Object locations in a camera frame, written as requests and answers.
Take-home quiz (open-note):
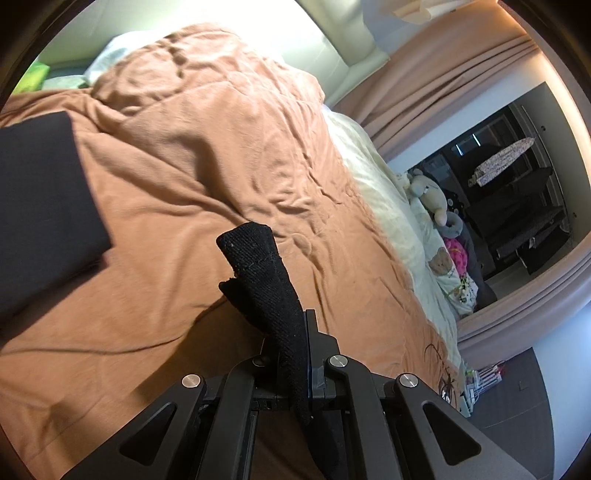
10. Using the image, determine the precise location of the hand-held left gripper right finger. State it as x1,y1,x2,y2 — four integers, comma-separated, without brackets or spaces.
304,309,536,480

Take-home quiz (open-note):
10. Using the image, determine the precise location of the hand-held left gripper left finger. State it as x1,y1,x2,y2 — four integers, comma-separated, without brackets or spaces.
60,338,279,480

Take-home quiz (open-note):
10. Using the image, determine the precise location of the small brown teddy bear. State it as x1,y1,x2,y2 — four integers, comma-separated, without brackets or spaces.
427,248,456,278

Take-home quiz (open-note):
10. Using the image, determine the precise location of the small white rack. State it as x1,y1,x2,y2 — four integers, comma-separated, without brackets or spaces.
461,362,505,412

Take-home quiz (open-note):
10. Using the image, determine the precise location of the pink plush toy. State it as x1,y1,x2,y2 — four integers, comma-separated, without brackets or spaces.
443,237,470,272

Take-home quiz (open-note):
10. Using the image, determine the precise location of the cream bed sheet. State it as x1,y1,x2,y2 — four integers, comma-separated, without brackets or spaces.
322,104,463,365

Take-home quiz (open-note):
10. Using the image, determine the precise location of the grey plush toy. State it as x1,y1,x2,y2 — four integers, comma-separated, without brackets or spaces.
434,209,465,240

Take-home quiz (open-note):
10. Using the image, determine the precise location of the pink curtain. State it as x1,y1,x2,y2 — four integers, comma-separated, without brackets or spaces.
332,34,551,161
456,240,591,371

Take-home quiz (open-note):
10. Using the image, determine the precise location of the orange blanket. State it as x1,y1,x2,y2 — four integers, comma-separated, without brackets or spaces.
0,25,463,480

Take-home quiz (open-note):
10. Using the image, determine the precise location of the black shelf unit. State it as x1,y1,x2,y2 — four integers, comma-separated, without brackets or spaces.
465,166,573,276

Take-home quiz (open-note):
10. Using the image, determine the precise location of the dark grey folded garment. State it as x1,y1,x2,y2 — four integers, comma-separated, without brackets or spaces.
0,111,114,325

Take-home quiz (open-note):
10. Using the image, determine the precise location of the floral ironing board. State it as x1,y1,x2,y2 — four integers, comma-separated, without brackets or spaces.
471,137,539,186

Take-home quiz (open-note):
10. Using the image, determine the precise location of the white padded headboard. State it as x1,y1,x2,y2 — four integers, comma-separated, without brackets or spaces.
37,0,389,110

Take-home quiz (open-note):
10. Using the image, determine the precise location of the pale pillow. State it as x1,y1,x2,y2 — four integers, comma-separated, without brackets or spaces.
84,34,139,87

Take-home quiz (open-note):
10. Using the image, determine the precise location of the cream hanging cloth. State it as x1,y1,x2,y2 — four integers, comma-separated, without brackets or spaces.
392,0,500,25

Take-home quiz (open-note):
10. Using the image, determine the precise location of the green pillow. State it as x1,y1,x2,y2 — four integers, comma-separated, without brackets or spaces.
17,62,50,94

